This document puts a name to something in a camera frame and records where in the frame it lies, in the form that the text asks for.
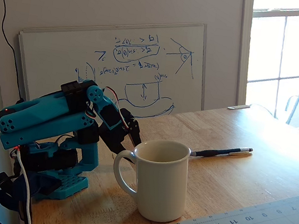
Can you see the black pen with silver end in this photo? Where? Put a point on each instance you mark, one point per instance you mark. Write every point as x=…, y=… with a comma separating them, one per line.
x=216, y=153

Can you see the cream ceramic mug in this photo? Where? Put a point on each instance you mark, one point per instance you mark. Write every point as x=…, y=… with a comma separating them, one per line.
x=161, y=181

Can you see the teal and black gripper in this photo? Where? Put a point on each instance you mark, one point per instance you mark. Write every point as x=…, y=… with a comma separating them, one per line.
x=114, y=138

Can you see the white framed window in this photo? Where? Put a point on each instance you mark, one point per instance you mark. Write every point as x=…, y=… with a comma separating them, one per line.
x=290, y=54

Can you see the dark blue table clamp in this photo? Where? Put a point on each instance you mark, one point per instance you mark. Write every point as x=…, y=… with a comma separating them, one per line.
x=43, y=183

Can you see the whiteboard with blue writing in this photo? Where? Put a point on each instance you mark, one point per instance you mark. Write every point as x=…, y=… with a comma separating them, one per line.
x=117, y=65

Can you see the teal robot arm with base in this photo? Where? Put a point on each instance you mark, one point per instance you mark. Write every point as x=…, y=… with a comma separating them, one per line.
x=48, y=108

